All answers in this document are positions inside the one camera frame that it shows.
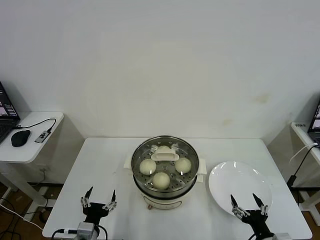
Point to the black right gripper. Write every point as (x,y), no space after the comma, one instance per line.
(257,222)

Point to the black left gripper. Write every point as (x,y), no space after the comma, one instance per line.
(96,212)

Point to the white steamed baozi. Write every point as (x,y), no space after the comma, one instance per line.
(165,149)
(160,181)
(183,165)
(147,167)

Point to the stainless steel steamer basket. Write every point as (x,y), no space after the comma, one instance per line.
(195,175)

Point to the white round plate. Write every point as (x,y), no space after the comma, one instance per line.
(225,185)

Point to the white electric cooker base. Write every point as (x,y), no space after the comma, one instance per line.
(162,201)

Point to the white side table with mouse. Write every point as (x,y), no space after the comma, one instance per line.
(32,152)

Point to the grey usb hub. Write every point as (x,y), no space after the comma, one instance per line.
(41,137)

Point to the black computer mouse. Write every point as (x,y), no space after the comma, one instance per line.
(20,138)

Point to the black laptop beside label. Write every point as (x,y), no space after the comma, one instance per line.
(315,125)

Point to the black laptop beside mouse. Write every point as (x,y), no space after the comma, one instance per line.
(5,112)

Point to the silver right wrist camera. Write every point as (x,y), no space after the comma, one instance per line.
(281,236)

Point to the white wall outlet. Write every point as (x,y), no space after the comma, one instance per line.
(42,168)

